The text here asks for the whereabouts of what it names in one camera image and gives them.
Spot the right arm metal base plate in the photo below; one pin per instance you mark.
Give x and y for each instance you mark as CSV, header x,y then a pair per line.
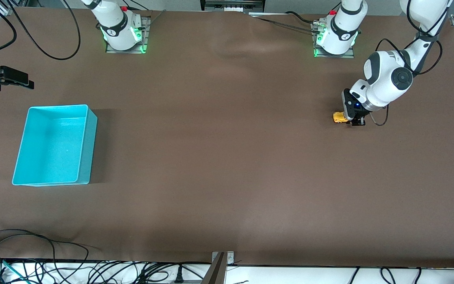
x,y
147,35

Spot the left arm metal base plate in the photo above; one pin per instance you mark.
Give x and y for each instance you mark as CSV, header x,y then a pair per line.
x,y
349,55

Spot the teal plastic bin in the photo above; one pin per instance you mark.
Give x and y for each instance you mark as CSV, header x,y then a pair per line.
x,y
53,146

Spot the black equipment box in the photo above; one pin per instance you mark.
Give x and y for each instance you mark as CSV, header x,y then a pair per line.
x,y
231,4

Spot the aluminium profile bracket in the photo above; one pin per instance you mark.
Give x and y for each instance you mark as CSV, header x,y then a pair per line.
x,y
218,268

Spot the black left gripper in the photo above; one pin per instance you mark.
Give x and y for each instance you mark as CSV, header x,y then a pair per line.
x,y
360,116

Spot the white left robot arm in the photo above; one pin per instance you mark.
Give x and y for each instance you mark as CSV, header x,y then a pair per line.
x,y
384,75

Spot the yellow beetle toy car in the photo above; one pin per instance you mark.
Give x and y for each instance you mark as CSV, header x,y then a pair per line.
x,y
339,117

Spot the black power plug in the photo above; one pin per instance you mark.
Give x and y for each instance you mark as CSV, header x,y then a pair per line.
x,y
179,274

